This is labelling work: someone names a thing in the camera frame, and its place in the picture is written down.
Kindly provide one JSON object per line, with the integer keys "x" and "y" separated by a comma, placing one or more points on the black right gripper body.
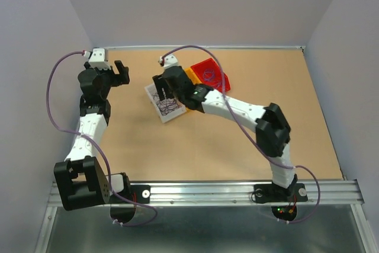
{"x": 159, "y": 83}

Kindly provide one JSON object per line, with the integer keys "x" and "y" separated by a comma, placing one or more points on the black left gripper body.
{"x": 109, "y": 79}

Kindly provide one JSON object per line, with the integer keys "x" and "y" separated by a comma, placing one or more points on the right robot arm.
{"x": 266, "y": 127}

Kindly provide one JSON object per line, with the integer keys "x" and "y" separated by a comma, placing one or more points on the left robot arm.
{"x": 80, "y": 179}

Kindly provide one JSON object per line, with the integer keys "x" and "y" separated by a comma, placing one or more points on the white plastic bin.
{"x": 168, "y": 109}

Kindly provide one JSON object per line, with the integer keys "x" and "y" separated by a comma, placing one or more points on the yellow plastic bin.
{"x": 192, "y": 76}

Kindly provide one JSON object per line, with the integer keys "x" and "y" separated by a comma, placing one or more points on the red plastic bin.
{"x": 209, "y": 73}

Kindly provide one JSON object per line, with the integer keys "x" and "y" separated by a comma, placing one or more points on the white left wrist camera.
{"x": 97, "y": 58}

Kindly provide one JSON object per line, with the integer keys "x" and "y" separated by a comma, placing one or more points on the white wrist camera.
{"x": 97, "y": 58}
{"x": 168, "y": 61}

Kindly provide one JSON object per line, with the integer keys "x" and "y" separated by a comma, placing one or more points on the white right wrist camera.
{"x": 168, "y": 61}

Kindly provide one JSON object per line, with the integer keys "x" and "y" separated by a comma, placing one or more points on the aluminium front rail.
{"x": 238, "y": 193}

